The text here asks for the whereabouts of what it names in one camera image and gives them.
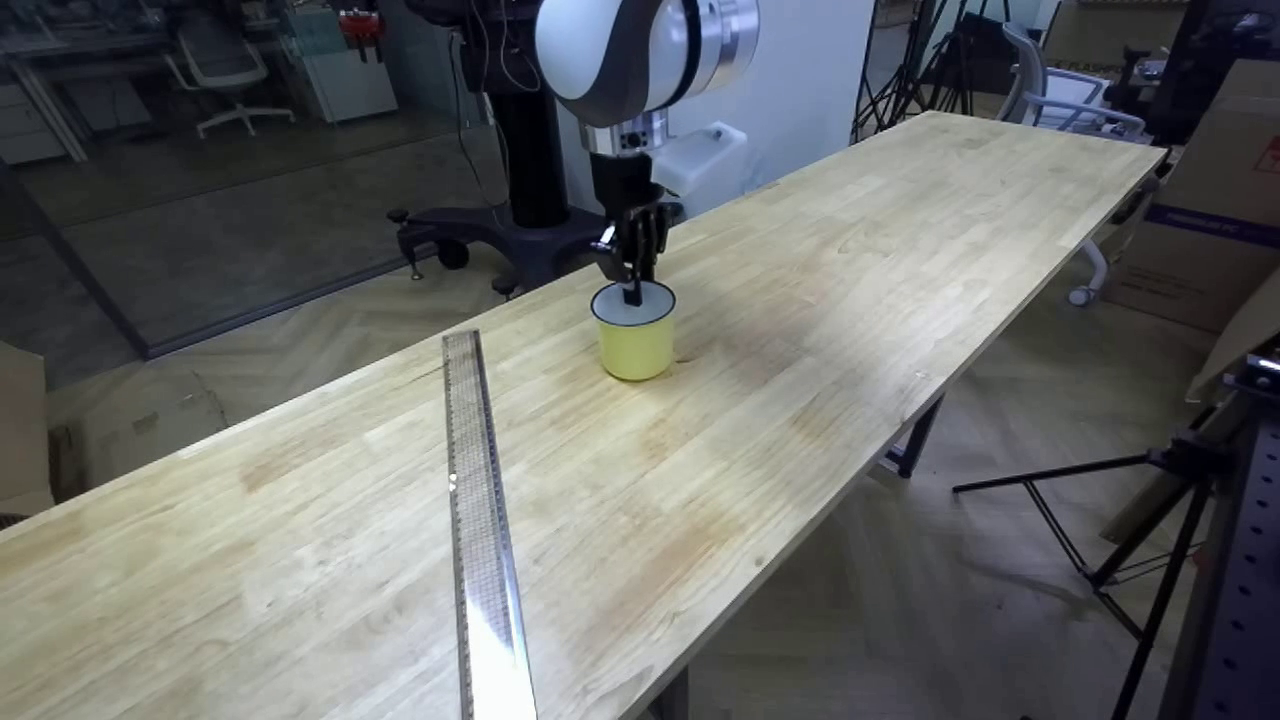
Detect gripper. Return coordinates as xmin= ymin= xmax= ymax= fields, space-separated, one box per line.
xmin=589 ymin=150 xmax=671 ymax=307

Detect yellow enamel cup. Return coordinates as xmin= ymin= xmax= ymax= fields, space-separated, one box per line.
xmin=590 ymin=280 xmax=678 ymax=383

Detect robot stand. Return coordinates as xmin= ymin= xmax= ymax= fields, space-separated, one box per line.
xmin=387 ymin=0 xmax=691 ymax=300

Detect long clear ruler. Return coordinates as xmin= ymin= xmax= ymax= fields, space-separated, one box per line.
xmin=441 ymin=329 xmax=540 ymax=720

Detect white cabinet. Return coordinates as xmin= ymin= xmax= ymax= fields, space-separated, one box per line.
xmin=283 ymin=0 xmax=400 ymax=125

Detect white office chair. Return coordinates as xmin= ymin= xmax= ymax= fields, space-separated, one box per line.
xmin=163 ymin=8 xmax=297 ymax=140
xmin=998 ymin=22 xmax=1153 ymax=308

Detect stack of cardboard boxes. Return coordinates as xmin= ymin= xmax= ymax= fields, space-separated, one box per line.
xmin=1103 ymin=58 xmax=1280 ymax=334

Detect grey drawer cabinet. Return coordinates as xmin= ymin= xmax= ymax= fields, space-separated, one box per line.
xmin=0 ymin=84 xmax=83 ymax=167

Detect cardboard box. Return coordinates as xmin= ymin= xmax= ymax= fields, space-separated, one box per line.
xmin=0 ymin=340 xmax=55 ymax=519

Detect black perforated panel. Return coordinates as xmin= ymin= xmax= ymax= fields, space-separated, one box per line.
xmin=1160 ymin=405 xmax=1280 ymax=720

